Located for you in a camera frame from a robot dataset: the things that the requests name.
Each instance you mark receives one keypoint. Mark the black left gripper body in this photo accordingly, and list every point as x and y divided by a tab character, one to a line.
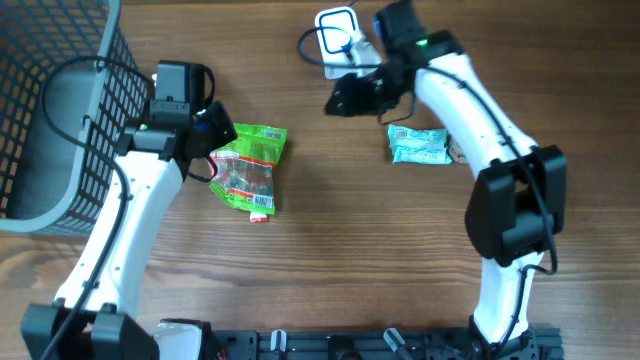
218	127

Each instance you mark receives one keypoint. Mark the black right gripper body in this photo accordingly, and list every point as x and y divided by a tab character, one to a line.
372	94

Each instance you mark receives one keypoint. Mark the green clear snack bag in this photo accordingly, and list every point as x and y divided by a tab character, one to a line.
244	176

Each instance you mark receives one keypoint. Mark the light teal tissue packet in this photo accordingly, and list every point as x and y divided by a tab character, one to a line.
418	146

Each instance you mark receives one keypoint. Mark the green-lid seasoning jar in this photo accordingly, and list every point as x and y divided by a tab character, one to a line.
454	151

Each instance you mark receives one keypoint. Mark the red stick sachet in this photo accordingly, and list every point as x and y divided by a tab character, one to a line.
256	217

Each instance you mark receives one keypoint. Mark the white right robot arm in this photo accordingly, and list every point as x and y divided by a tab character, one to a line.
518	200

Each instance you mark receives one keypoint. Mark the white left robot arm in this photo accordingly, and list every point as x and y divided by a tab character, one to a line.
93	313

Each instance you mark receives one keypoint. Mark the white barcode scanner box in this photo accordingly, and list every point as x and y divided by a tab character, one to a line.
338	28

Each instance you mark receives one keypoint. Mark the grey plastic mesh basket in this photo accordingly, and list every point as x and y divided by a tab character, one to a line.
61	110

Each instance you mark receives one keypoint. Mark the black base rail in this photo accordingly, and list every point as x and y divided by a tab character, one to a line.
431	344

